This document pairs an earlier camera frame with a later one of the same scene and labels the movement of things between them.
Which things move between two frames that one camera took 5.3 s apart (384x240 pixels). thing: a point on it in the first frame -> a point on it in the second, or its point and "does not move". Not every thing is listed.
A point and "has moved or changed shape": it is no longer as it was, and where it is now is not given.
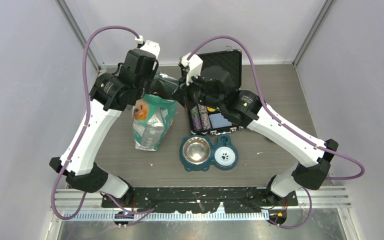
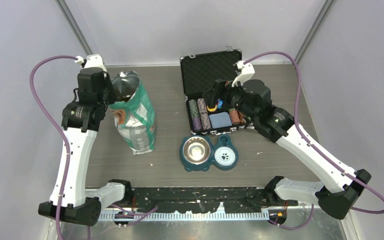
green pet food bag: x=152 y=117 has moved or changed shape
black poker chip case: x=205 y=119 does not move
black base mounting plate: x=237 y=200 does not move
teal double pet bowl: x=197 y=152 does not move
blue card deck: x=217 y=120 does not move
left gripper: x=149 y=78 -> x=108 y=82
